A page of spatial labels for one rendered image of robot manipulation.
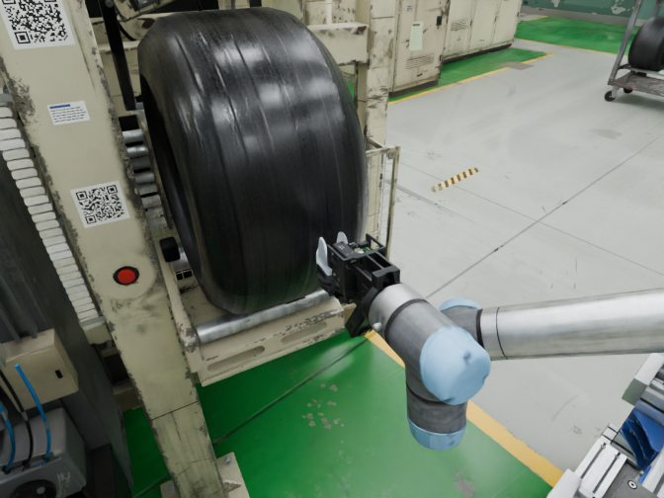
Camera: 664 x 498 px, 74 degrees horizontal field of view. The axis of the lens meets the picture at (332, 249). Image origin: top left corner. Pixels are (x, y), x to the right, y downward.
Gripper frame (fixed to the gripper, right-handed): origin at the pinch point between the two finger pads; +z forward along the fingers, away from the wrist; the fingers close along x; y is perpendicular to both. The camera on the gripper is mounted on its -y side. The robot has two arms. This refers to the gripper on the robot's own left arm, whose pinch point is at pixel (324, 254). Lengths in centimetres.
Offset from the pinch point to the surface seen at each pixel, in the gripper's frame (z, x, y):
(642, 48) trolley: 243, -498, -25
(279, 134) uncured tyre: 3.5, 4.6, 20.8
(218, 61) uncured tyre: 11.7, 10.0, 30.9
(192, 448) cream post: 30, 30, -68
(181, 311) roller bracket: 22.4, 23.8, -17.9
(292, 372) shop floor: 79, -17, -107
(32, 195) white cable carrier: 22.2, 41.1, 12.9
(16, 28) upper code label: 18, 35, 37
